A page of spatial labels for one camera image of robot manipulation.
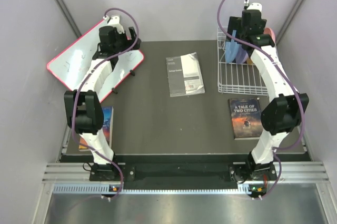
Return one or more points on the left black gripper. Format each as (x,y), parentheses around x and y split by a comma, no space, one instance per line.
(128,42)

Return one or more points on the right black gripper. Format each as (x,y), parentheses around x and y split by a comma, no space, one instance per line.
(234,24)

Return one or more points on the blue plate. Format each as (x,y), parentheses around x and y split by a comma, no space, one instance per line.
(231,50)

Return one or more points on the purple plate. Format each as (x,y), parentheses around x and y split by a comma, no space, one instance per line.
(241,56)

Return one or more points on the pink plate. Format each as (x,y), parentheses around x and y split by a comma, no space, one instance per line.
(270,32)

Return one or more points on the yellow plate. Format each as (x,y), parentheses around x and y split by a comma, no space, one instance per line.
(249,61)

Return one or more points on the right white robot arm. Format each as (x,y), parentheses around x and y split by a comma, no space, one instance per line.
(287,106)

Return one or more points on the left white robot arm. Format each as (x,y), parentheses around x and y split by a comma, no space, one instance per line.
(83,109)

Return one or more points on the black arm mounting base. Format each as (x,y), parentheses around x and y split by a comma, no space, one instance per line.
(229,172)

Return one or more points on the pink framed whiteboard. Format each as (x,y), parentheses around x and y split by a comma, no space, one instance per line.
(75,63)

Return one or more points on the blue orange cover book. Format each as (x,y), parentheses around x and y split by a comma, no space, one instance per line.
(107,128)

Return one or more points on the Tale of Two Cities book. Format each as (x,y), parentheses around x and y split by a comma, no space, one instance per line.
(246,118)

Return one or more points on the white wire dish rack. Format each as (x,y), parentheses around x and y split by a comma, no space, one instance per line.
(236,78)

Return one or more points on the aluminium frame rail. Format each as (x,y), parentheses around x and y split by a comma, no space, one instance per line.
(286,172)

